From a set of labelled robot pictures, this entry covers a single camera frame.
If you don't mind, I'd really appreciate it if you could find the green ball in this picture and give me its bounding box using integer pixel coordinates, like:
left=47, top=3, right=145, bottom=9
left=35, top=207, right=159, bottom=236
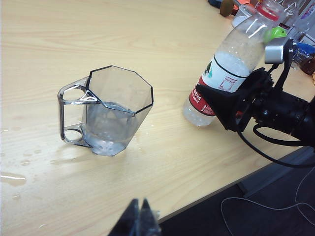
left=265, top=27, right=287, bottom=43

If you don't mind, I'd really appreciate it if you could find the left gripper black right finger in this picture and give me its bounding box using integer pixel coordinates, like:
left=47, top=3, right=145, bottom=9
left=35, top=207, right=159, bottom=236
left=140, top=197, right=162, bottom=236

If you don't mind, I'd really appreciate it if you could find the black camera bracket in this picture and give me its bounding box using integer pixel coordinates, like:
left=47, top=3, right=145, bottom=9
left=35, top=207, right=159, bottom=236
left=272, top=39, right=299, bottom=95

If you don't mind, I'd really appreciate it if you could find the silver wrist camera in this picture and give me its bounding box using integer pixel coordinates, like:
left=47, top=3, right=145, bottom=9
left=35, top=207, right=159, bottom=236
left=264, top=36, right=290, bottom=65

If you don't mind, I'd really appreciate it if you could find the thin white wire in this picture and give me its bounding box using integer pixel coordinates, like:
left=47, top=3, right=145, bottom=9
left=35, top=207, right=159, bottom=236
left=220, top=169, right=315, bottom=236

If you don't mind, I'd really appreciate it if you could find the blue cable plug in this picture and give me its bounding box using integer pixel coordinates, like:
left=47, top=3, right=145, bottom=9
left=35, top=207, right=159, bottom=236
left=294, top=41, right=315, bottom=54

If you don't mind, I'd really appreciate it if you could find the thick black cable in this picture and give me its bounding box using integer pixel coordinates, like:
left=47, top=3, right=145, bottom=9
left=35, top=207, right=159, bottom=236
left=236, top=124, right=315, bottom=169

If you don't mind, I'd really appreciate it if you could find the clear octagonal plastic mug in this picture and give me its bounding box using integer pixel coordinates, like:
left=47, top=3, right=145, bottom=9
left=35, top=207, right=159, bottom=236
left=57, top=65, right=155, bottom=157

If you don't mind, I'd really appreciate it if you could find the brown kiwi fruit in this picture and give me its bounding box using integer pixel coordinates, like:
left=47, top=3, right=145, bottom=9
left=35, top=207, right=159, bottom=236
left=219, top=0, right=236, bottom=17

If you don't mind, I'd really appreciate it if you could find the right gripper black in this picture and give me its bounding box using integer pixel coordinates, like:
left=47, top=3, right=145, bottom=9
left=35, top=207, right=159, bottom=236
left=196, top=68, right=276, bottom=134

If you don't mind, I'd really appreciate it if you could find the clear plastic bag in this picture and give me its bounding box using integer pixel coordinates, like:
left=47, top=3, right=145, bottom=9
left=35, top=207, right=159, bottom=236
left=279, top=0, right=315, bottom=41

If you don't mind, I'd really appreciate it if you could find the dark brown drink bottle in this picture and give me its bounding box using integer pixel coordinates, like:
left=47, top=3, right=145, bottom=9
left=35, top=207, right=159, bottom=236
left=291, top=53, right=315, bottom=76

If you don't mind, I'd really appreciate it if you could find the clear mineral water bottle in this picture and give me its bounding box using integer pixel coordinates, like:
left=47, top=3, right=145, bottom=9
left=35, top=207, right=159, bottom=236
left=182, top=0, right=287, bottom=127

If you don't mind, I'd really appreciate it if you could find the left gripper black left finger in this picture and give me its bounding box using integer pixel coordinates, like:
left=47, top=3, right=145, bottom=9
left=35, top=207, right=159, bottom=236
left=107, top=198, right=141, bottom=236

